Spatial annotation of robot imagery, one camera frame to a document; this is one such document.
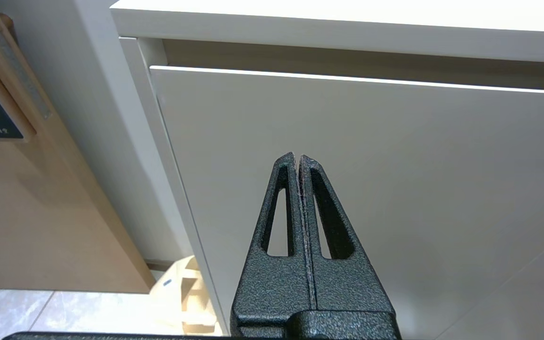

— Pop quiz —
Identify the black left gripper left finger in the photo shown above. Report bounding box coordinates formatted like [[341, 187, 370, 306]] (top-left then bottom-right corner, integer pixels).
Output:
[[230, 152, 315, 338]]

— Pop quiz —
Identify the small light wooden stool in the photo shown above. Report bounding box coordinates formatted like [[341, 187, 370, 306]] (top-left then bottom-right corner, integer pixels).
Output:
[[151, 255, 223, 336]]

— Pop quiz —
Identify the metal door lock plate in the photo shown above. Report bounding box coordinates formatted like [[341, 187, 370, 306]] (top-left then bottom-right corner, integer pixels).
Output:
[[0, 0, 52, 119]]

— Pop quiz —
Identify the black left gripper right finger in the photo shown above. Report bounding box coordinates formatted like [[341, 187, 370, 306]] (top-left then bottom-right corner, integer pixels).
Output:
[[299, 154, 395, 314]]

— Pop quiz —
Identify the light grey sideboard cabinet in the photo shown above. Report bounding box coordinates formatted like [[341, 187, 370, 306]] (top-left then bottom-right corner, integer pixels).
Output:
[[110, 0, 544, 340]]

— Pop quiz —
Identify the light wooden cabinet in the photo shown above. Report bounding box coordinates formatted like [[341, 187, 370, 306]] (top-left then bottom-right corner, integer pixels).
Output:
[[0, 0, 156, 293]]

